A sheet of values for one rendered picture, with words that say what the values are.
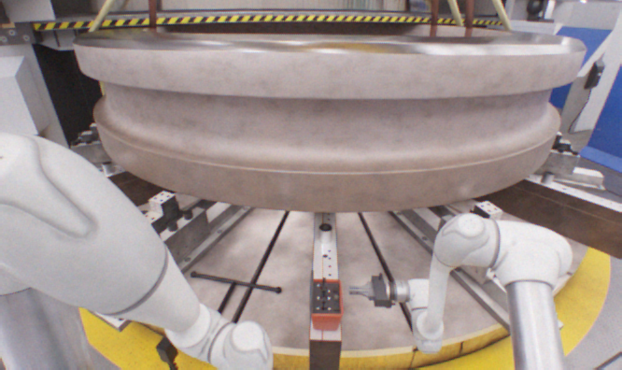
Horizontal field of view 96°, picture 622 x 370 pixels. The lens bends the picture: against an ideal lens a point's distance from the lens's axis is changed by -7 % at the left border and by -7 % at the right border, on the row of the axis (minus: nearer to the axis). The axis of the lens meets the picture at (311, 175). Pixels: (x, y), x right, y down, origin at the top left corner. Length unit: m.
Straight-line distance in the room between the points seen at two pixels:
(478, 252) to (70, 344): 0.84
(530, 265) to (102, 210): 0.85
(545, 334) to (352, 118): 1.25
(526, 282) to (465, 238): 0.17
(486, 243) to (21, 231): 0.86
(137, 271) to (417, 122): 1.66
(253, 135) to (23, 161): 1.56
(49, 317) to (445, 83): 1.62
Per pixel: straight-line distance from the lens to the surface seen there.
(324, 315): 1.35
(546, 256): 0.92
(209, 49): 1.63
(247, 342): 0.72
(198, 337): 0.79
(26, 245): 0.30
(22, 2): 3.77
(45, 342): 0.55
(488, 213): 2.12
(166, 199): 2.14
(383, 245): 2.46
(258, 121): 1.75
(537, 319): 0.87
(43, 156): 0.30
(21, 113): 4.65
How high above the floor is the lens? 1.90
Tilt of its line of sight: 29 degrees down
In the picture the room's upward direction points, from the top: straight up
